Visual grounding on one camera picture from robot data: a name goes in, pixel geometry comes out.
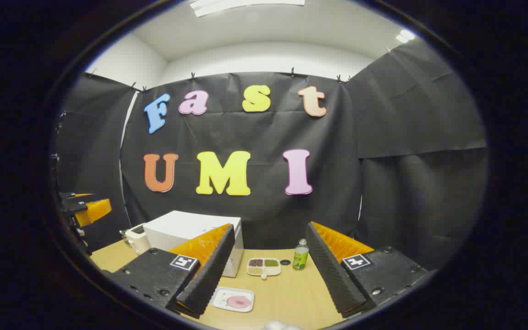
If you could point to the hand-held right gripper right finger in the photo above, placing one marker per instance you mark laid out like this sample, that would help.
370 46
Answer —
332 275

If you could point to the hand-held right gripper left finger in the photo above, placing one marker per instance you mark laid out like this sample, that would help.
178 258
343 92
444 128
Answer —
209 275

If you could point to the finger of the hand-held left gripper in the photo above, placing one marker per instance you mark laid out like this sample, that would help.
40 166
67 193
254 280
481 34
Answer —
94 211

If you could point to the white rectangular plate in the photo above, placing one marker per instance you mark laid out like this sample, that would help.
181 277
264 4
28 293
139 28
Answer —
220 298

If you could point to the pink ham slice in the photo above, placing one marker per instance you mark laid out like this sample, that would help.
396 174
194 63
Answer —
239 301

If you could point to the white microwave oven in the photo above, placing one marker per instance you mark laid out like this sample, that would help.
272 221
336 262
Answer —
177 229

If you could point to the green label drink bottle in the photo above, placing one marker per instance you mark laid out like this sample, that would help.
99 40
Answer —
300 259

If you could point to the white toaster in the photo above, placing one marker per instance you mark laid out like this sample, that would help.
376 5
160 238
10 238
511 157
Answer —
138 240

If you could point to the white divided dish with beans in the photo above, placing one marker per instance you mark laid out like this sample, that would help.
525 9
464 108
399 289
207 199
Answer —
264 271

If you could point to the small ceiling light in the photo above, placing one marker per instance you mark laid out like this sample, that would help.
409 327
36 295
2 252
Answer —
405 36

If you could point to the long ceiling light panel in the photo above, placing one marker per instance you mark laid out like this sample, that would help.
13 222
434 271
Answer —
245 5

